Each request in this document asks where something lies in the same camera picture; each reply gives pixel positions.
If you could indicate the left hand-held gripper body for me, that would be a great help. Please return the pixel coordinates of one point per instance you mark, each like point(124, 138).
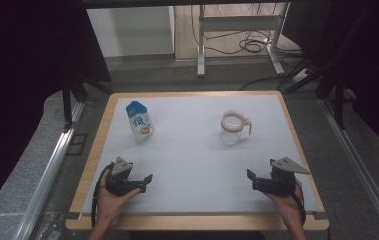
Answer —
point(119, 173)

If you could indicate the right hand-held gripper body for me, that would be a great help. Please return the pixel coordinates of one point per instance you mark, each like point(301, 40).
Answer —
point(282, 178)

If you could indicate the glass jar with hinged lid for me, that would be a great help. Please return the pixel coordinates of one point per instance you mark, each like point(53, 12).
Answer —
point(232, 128)

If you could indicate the blue and white milk pouch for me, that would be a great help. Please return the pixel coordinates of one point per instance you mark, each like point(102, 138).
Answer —
point(140, 126)

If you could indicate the person's right hand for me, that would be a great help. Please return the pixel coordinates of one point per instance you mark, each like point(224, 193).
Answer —
point(287, 206)

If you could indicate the person's left hand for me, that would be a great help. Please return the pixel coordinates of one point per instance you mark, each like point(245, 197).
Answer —
point(110, 205)

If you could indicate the wooden table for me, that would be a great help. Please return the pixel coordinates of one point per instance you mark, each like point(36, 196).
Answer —
point(92, 163)

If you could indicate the black metal stand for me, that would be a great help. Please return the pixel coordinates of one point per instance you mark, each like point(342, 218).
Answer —
point(67, 106)
point(338, 100)

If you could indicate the white power strip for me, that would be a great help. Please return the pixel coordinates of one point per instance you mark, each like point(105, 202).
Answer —
point(300, 76)

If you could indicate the black curtain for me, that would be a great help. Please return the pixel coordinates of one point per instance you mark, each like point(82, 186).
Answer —
point(27, 83)
point(370, 66)

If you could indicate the white board panel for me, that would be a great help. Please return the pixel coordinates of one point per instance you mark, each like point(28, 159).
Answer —
point(130, 31)

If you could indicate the black bracket frame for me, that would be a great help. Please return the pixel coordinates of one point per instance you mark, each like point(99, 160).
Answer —
point(77, 144)

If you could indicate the aluminium rail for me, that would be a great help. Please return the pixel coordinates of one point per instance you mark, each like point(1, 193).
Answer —
point(48, 176)
point(360, 166)

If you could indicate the white metal desk frame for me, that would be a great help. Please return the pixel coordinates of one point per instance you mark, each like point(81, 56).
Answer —
point(240, 23)

